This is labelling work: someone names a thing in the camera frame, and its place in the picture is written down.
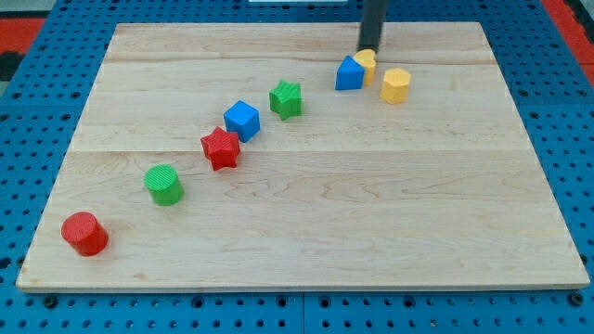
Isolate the light wooden board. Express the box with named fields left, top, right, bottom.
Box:
left=17, top=21, right=589, bottom=293

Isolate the green star block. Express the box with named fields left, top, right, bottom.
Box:
left=269, top=80, right=303, bottom=121

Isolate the green cylinder block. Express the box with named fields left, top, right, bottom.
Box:
left=144, top=164, right=185, bottom=206

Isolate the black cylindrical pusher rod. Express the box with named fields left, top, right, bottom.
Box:
left=357, top=0, right=388, bottom=52

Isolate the red cylinder block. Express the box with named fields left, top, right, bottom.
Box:
left=60, top=212, right=109, bottom=257

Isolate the red star block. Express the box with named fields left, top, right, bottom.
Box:
left=200, top=127, right=240, bottom=171

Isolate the yellow heart block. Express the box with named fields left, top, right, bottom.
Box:
left=354, top=49, right=377, bottom=85

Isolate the blue triangular prism block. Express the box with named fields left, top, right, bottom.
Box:
left=335, top=56, right=365, bottom=90

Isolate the blue cube block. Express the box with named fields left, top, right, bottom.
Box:
left=224, top=100, right=260, bottom=143

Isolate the yellow hexagon block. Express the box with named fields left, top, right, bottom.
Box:
left=381, top=68, right=411, bottom=104

